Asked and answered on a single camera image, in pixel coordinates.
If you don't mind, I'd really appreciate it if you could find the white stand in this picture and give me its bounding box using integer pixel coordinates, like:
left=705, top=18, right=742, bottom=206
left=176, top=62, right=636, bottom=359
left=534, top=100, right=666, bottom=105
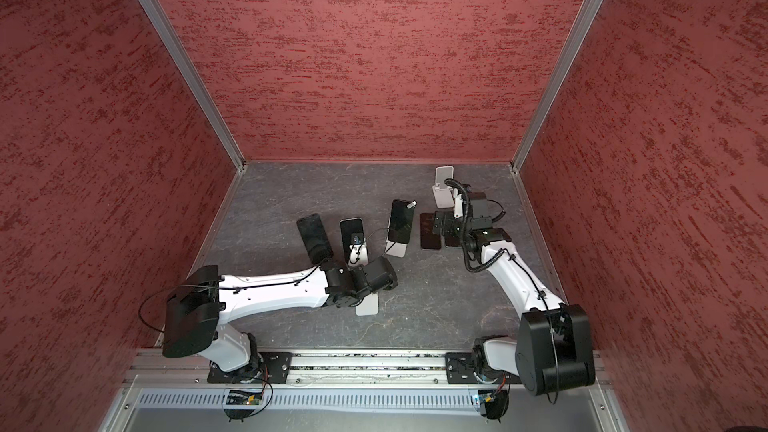
left=432, top=166, right=455, bottom=209
left=355, top=293, right=379, bottom=317
left=384, top=240, right=407, bottom=258

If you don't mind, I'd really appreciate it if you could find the purple edged dark phone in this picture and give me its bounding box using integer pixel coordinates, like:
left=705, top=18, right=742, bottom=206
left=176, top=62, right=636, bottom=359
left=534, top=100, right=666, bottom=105
left=419, top=213, right=442, bottom=250

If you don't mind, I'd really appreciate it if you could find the black phone with sticker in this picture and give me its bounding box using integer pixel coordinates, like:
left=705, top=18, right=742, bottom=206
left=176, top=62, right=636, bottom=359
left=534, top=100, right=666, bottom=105
left=387, top=199, right=417, bottom=244

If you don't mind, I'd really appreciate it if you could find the black phone table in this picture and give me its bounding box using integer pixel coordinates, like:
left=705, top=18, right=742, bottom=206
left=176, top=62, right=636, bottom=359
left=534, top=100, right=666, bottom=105
left=296, top=213, right=333, bottom=265

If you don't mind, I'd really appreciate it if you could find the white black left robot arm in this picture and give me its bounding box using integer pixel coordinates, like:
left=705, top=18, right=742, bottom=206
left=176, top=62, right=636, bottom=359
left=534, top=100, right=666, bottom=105
left=161, top=257, right=398, bottom=384

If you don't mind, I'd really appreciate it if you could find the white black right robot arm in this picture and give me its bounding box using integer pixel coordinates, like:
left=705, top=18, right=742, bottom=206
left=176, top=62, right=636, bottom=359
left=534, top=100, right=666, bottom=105
left=433, top=179, right=596, bottom=403

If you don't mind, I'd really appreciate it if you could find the right small circuit board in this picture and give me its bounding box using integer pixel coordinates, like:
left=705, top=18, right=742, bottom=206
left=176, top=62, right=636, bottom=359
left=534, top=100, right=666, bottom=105
left=474, top=391, right=509, bottom=409

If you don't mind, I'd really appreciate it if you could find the small circuit board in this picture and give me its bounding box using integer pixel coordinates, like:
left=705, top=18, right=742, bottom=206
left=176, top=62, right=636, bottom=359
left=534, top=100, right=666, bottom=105
left=226, top=390, right=264, bottom=407
left=474, top=391, right=509, bottom=409

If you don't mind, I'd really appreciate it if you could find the left small circuit board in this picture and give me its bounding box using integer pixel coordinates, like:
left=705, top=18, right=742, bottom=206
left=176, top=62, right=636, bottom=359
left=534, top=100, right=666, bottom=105
left=226, top=390, right=264, bottom=407

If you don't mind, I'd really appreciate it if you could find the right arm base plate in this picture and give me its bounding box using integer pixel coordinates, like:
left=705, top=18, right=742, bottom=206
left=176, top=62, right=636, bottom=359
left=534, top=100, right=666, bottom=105
left=445, top=352, right=522, bottom=387

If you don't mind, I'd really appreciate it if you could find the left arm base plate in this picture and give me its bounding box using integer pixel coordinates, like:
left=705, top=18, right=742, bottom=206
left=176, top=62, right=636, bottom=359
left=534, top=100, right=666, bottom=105
left=207, top=352, right=293, bottom=386

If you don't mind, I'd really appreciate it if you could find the white slotted cable duct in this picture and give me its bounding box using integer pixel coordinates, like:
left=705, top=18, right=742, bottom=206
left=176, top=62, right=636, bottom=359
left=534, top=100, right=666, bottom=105
left=135, top=389, right=480, bottom=415

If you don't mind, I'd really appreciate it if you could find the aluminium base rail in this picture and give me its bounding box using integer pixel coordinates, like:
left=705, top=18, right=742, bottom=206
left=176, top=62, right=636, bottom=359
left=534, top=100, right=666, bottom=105
left=125, top=349, right=610, bottom=389

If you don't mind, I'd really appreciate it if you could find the aluminium corner post right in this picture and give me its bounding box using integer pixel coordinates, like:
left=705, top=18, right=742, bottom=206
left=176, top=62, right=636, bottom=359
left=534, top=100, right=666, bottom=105
left=510, top=0, right=604, bottom=174

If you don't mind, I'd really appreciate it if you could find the aluminium corner post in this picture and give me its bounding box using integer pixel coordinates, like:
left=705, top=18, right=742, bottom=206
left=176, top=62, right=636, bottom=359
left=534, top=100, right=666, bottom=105
left=510, top=0, right=604, bottom=174
left=138, top=0, right=247, bottom=174

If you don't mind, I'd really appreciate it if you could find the aluminium corner post left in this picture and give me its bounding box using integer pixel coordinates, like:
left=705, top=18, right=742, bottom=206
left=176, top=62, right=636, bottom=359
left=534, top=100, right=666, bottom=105
left=138, top=0, right=247, bottom=174

